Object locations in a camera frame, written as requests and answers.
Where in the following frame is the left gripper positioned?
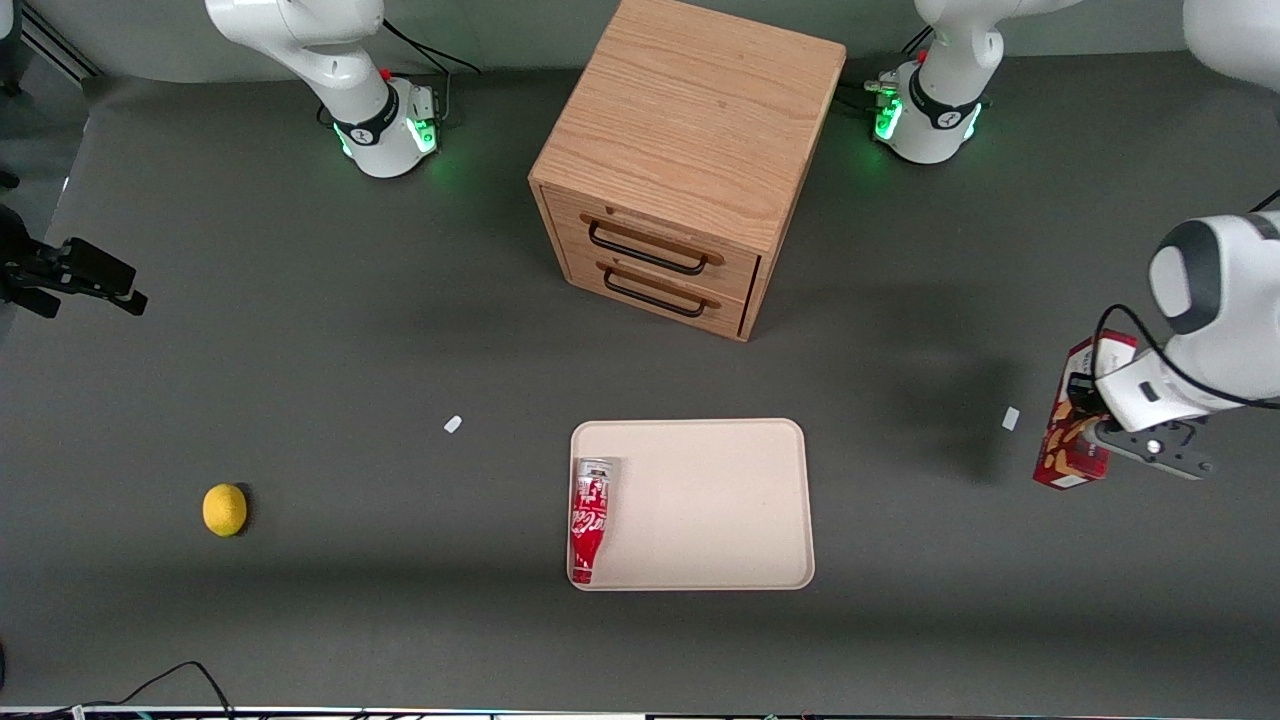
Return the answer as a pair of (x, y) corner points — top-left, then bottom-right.
(1067, 349), (1247, 434)

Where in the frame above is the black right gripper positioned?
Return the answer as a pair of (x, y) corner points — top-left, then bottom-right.
(0, 204), (149, 320)

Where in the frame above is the red cookie box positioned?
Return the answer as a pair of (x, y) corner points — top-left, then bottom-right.
(1032, 331), (1140, 492)

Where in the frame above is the beige plastic tray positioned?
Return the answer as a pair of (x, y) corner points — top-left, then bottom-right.
(568, 418), (816, 592)

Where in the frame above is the yellow lemon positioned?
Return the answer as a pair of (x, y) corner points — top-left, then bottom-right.
(202, 483), (249, 538)

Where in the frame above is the wooden drawer front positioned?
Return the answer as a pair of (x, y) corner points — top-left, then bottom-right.
(545, 186), (763, 301)
(563, 246), (755, 338)

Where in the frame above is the wooden drawer cabinet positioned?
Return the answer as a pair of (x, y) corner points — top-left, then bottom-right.
(528, 0), (848, 344)

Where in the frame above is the red cola bottle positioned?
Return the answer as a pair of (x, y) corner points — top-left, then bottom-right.
(570, 458), (621, 585)

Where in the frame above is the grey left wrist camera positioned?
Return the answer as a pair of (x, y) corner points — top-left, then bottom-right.
(1087, 417), (1218, 482)

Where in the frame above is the black left arm base cable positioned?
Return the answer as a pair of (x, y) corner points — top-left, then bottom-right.
(838, 28), (937, 113)

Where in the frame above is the black arm base cable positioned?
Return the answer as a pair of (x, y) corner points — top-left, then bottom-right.
(838, 28), (937, 113)
(383, 18), (482, 129)

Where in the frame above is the black cable on table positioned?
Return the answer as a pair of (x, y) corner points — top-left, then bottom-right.
(72, 661), (237, 717)

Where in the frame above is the black right arm base cable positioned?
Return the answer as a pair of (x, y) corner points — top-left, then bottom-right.
(383, 18), (482, 129)

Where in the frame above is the black drawer handle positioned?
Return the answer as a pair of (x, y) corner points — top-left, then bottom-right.
(587, 220), (714, 277)
(602, 267), (710, 320)

